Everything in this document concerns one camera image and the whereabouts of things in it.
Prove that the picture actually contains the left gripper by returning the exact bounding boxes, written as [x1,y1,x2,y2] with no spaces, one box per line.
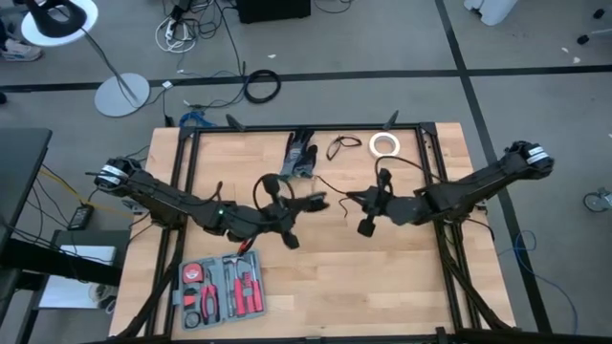
[257,174,317,250]

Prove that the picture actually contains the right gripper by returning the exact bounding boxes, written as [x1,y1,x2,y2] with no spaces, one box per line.
[346,169,403,239]

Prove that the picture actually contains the grey work glove green cuff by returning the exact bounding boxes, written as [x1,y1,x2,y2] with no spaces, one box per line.
[276,127,316,183]
[295,143,319,181]

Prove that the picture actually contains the white tape roll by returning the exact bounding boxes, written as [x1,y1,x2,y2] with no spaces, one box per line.
[368,131,402,161]

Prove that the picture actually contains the red bit holder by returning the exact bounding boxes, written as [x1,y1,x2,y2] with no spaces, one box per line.
[243,271,255,312]

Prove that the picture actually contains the grey plastic tool case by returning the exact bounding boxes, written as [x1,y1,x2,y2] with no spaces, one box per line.
[171,247,268,332]

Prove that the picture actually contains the red tape measure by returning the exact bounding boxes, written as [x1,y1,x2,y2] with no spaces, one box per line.
[181,262,205,284]

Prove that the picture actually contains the black computer box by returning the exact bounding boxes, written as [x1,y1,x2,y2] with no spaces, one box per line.
[236,0,313,25]

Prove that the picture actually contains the white box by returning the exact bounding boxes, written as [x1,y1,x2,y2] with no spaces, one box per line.
[37,244,119,311]

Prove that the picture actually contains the black power adapter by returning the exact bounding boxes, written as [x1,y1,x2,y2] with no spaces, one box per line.
[68,204,95,231]

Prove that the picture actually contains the white plastic object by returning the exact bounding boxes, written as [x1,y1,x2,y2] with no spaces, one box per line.
[463,0,520,27]

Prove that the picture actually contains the grey caster wheel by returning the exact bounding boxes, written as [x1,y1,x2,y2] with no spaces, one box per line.
[582,187,612,214]

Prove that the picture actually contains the black desk crossbeam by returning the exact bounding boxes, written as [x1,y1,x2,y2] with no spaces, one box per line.
[0,237,123,288]

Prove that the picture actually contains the office chair base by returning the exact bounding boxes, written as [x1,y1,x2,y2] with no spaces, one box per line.
[576,7,612,48]

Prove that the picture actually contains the black desk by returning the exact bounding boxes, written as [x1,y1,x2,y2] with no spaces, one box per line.
[0,127,53,240]

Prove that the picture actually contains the person's shoe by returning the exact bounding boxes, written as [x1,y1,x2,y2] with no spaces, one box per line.
[0,37,43,63]

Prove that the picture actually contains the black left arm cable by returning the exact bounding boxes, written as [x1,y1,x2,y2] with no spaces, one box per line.
[208,173,296,212]

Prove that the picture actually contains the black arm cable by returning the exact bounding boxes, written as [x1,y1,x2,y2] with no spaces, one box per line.
[374,155,444,185]
[208,173,296,212]

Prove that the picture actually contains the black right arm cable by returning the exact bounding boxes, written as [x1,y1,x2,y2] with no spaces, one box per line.
[374,155,444,185]

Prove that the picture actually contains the black aluminium table frame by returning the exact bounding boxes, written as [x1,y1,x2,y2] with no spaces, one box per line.
[109,110,522,344]

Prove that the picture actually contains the red handled screwdriver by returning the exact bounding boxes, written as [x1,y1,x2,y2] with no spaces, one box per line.
[251,255,265,312]

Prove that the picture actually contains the red handled hammer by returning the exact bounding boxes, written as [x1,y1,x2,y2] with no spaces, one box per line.
[223,255,247,316]

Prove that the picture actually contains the coiled black floor cable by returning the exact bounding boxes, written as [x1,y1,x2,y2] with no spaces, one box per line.
[243,69,282,105]

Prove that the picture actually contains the red handled pliers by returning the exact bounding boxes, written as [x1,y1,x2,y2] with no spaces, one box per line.
[200,269,221,325]

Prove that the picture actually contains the bundled blue cable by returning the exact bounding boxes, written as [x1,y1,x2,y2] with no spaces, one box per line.
[179,110,217,129]

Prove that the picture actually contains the long blue floor cable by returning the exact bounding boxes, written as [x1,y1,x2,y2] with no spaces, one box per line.
[496,229,579,335]

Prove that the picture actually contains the white ring floor lamp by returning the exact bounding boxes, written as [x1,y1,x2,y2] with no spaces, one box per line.
[21,0,151,118]

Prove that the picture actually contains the white power strip cable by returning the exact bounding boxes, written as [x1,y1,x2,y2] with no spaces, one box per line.
[154,15,198,54]

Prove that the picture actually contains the yellow cable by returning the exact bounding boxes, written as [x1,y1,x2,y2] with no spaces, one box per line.
[40,166,135,221]

